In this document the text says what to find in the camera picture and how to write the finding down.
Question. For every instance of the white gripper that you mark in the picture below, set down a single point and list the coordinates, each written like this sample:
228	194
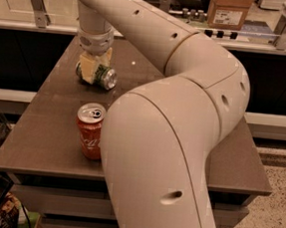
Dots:
95	43

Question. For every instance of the green soda can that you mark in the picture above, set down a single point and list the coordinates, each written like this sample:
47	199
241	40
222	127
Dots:
106	77

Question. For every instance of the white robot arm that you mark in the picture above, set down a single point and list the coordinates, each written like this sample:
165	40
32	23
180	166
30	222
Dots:
156	138

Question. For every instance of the red Coca-Cola can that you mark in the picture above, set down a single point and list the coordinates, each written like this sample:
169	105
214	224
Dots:
89	122

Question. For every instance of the cardboard box with label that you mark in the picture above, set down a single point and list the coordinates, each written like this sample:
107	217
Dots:
228	14

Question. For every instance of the grey table drawer base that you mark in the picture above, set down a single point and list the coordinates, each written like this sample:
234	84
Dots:
64	202

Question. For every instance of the snack bag lower left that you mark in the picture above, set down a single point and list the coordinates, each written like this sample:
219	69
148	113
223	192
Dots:
9	211

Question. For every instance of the left metal railing bracket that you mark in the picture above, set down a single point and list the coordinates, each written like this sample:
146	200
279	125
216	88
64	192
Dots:
42	19

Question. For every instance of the middle metal railing bracket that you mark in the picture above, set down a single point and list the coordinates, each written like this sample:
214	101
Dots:
164	5

